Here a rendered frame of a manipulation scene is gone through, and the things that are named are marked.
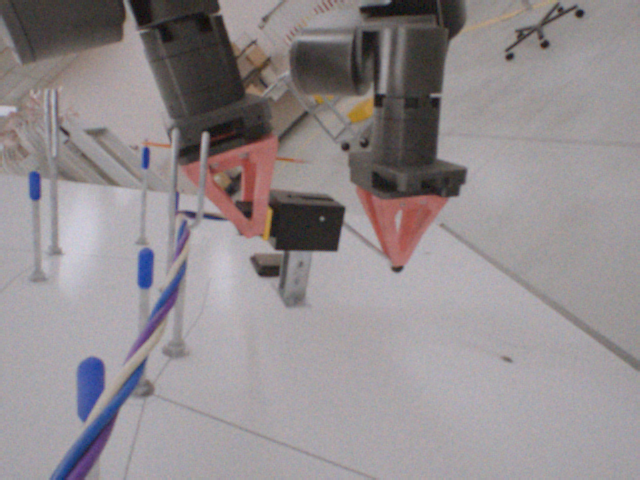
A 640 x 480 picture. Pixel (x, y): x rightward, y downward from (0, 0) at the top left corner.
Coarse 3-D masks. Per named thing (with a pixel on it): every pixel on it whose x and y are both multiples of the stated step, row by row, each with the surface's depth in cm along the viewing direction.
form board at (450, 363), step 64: (0, 192) 52; (64, 192) 57; (128, 192) 61; (0, 256) 37; (64, 256) 39; (128, 256) 41; (192, 256) 44; (320, 256) 50; (448, 256) 58; (0, 320) 28; (64, 320) 30; (128, 320) 31; (192, 320) 32; (256, 320) 34; (320, 320) 36; (384, 320) 37; (448, 320) 39; (512, 320) 42; (0, 384) 23; (64, 384) 24; (192, 384) 26; (256, 384) 27; (320, 384) 28; (384, 384) 29; (448, 384) 30; (512, 384) 31; (576, 384) 33; (0, 448) 19; (64, 448) 20; (128, 448) 21; (192, 448) 21; (256, 448) 22; (320, 448) 23; (384, 448) 23; (448, 448) 24; (512, 448) 25; (576, 448) 26
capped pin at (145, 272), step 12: (144, 252) 21; (144, 264) 22; (144, 276) 22; (144, 288) 22; (144, 300) 22; (144, 312) 23; (144, 324) 23; (144, 372) 24; (144, 384) 24; (132, 396) 24; (144, 396) 24
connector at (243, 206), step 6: (234, 204) 36; (240, 204) 35; (246, 204) 35; (252, 204) 35; (270, 204) 36; (240, 210) 34; (246, 210) 33; (252, 210) 34; (246, 216) 33; (276, 216) 34; (270, 222) 34; (276, 222) 34; (270, 228) 34; (240, 234) 34; (270, 234) 35
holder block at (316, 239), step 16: (272, 192) 36; (288, 192) 37; (304, 192) 38; (288, 208) 34; (304, 208) 34; (320, 208) 35; (336, 208) 35; (288, 224) 34; (304, 224) 35; (320, 224) 35; (336, 224) 36; (272, 240) 35; (288, 240) 35; (304, 240) 35; (320, 240) 36; (336, 240) 36
